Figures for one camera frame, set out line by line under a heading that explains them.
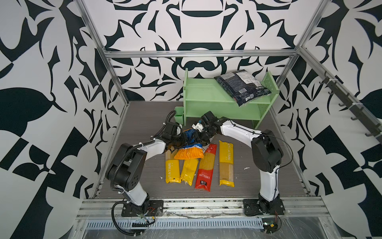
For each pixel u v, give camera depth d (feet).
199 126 2.84
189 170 2.75
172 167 2.81
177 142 2.66
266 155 1.70
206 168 2.80
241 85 2.73
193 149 2.66
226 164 2.86
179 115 3.55
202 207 2.49
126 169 1.52
